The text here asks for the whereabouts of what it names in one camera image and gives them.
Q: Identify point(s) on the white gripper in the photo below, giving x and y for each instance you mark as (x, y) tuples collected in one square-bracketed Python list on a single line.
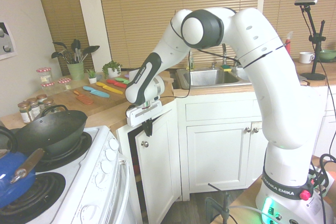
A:
[(143, 113)]

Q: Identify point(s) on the round metal door knob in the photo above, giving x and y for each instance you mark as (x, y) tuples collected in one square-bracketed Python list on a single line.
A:
[(145, 144)]

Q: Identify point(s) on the white corner cabinet door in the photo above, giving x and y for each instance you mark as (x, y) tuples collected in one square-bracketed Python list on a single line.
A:
[(160, 171)]

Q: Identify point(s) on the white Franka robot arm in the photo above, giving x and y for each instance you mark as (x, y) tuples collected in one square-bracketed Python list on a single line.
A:
[(275, 90)]

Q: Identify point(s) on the white sink base cabinet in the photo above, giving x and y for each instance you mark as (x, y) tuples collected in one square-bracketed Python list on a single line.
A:
[(218, 155)]

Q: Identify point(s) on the small metal cabinet knob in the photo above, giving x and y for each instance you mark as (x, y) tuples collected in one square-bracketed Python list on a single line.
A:
[(247, 129), (255, 129)]

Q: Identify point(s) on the white stove knob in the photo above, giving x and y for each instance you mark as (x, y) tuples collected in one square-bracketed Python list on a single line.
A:
[(101, 179), (106, 166), (110, 155), (113, 144), (86, 211)]

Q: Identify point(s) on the wooden cutting board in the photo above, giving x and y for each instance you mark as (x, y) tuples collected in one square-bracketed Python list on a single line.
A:
[(105, 101)]

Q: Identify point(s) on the red knife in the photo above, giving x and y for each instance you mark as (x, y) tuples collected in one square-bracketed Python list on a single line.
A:
[(118, 84)]

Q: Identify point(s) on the green knife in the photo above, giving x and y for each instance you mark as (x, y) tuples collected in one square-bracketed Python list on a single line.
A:
[(123, 79)]

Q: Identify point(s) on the yellow knife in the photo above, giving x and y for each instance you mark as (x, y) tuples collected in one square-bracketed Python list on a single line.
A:
[(110, 88)]

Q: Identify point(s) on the blue knife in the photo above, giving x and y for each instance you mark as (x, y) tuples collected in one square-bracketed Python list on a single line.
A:
[(97, 91)]

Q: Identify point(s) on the leafy plant in white pot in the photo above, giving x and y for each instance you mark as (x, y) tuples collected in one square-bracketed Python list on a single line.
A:
[(113, 69)]

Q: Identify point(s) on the orange knife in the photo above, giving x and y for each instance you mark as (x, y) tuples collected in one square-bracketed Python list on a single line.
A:
[(84, 98)]

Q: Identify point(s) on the small plant in white pot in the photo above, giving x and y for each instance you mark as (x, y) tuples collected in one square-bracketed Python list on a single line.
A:
[(92, 77)]

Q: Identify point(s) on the black coil burner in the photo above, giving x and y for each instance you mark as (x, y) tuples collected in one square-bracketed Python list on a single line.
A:
[(76, 153), (39, 197)]

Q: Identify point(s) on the dish soap bottle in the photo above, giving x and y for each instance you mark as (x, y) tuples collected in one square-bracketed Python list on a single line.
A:
[(191, 61)]

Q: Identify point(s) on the stainless steel sink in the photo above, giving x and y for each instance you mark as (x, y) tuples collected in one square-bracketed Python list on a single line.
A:
[(210, 77)]

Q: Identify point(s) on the white electric stove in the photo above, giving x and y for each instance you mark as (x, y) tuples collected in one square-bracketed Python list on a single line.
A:
[(86, 182)]

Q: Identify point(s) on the green utensil holder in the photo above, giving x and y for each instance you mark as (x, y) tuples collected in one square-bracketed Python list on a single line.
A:
[(75, 71)]

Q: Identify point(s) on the glass jar red checkered lid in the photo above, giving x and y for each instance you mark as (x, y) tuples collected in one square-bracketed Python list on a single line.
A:
[(64, 84), (48, 89), (43, 76)]

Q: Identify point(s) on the black ladle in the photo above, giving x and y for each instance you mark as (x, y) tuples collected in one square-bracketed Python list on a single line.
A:
[(91, 49)]

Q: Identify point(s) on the yellow green sponge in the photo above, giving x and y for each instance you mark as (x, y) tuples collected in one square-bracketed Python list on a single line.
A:
[(225, 68)]

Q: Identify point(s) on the spice jar brown lid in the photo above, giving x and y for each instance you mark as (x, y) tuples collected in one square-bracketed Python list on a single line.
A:
[(33, 107), (25, 113), (42, 100), (48, 103)]

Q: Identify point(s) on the chrome faucet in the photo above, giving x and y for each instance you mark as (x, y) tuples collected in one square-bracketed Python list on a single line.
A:
[(224, 53)]

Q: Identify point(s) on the black spatula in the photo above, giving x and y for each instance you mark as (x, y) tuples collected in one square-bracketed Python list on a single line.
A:
[(76, 48)]

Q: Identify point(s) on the dark metal stand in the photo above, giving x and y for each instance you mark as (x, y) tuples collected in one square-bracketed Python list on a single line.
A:
[(224, 208)]

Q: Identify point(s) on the wide wooden window blind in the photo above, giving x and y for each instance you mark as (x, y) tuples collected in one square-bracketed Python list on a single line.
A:
[(147, 11)]

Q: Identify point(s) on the black cooking spoon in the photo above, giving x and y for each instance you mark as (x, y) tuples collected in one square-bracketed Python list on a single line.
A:
[(60, 51)]

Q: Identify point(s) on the white tube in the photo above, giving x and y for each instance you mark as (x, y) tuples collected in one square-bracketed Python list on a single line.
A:
[(246, 208)]

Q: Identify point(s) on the blue kettle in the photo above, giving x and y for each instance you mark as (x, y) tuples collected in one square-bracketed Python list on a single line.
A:
[(13, 182)]

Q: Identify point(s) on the narrow wooden window blind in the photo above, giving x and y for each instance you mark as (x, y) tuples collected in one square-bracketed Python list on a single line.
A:
[(60, 11)]

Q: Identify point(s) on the red spray bottle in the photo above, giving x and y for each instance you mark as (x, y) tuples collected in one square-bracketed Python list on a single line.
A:
[(288, 45)]

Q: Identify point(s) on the white mug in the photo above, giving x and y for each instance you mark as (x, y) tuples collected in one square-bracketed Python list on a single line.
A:
[(305, 57)]

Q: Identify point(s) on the green bowl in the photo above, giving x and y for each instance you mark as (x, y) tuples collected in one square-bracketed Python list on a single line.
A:
[(328, 55)]

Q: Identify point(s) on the grey wall picture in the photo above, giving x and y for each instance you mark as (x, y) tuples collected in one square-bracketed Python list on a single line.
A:
[(6, 41)]

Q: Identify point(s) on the black camera stand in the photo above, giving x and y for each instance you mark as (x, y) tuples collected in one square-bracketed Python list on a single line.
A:
[(315, 51)]

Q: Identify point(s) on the grey exterior camera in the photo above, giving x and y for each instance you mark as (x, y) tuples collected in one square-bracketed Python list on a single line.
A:
[(305, 2)]

